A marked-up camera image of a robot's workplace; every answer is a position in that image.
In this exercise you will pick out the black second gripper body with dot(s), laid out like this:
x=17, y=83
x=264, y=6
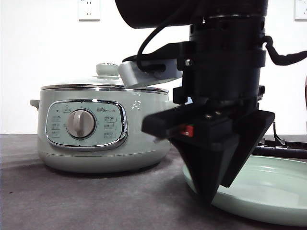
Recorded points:
x=220, y=68

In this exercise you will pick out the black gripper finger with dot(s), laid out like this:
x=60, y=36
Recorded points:
x=252, y=133
x=211, y=159

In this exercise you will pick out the green plate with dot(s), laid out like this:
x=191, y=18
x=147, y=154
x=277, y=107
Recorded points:
x=266, y=189

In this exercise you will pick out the glass steamer lid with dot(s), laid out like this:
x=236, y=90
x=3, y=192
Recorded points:
x=109, y=79

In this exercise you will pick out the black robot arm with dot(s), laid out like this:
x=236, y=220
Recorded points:
x=143, y=13

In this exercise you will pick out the black plate rack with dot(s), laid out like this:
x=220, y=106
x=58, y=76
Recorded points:
x=280, y=148

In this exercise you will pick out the green electric steamer pot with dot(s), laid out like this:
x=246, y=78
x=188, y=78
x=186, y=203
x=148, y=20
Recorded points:
x=97, y=128

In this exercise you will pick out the dark grey table mat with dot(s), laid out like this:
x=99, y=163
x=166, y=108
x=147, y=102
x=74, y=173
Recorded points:
x=35, y=196

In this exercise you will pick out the black camera cable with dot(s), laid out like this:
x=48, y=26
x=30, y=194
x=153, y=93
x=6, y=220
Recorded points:
x=279, y=58

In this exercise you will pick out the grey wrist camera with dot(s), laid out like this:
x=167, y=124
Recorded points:
x=132, y=75

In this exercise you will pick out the white wall socket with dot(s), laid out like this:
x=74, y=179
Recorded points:
x=89, y=10
x=301, y=10

